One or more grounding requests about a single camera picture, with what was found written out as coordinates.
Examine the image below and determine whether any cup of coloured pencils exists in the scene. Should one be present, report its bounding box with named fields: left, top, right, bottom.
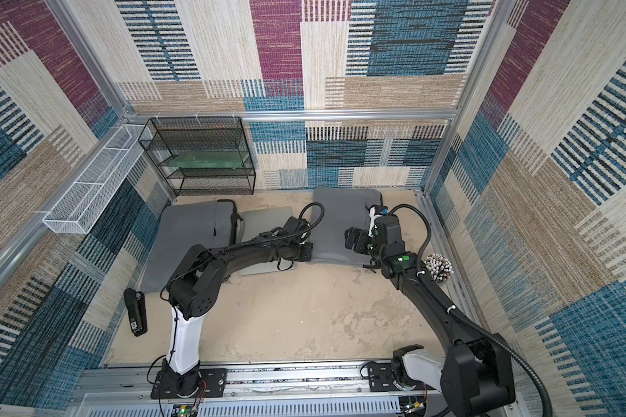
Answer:
left=424, top=254, right=454, bottom=284

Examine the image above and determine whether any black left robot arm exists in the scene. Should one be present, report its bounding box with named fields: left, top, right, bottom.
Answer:
left=155, top=202, right=325, bottom=398

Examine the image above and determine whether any black wire mesh shelf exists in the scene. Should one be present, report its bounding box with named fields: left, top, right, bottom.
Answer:
left=138, top=116, right=257, bottom=197

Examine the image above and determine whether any black tool at left wall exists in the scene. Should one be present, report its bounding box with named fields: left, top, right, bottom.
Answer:
left=123, top=288, right=148, bottom=337

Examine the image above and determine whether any green board on shelf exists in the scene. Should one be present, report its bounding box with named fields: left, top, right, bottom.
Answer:
left=160, top=151, right=250, bottom=169

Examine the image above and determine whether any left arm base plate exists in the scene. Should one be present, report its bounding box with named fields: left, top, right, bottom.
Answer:
left=151, top=368, right=228, bottom=400

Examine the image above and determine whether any silver Apple laptop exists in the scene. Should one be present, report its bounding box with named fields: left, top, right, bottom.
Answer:
left=238, top=207, right=296, bottom=276

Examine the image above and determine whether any grey zippered laptop sleeve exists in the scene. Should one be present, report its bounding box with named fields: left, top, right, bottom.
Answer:
left=140, top=199, right=239, bottom=294

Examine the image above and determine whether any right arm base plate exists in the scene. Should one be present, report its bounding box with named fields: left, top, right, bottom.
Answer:
left=360, top=361, right=413, bottom=393

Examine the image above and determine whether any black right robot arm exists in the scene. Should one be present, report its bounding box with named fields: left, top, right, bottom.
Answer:
left=344, top=205, right=554, bottom=416

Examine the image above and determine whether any white wire mesh basket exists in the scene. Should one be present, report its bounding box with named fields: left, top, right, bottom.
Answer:
left=42, top=124, right=143, bottom=235

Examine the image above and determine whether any grey laptop bag with handles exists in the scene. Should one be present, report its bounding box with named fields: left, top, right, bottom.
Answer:
left=310, top=187, right=383, bottom=267

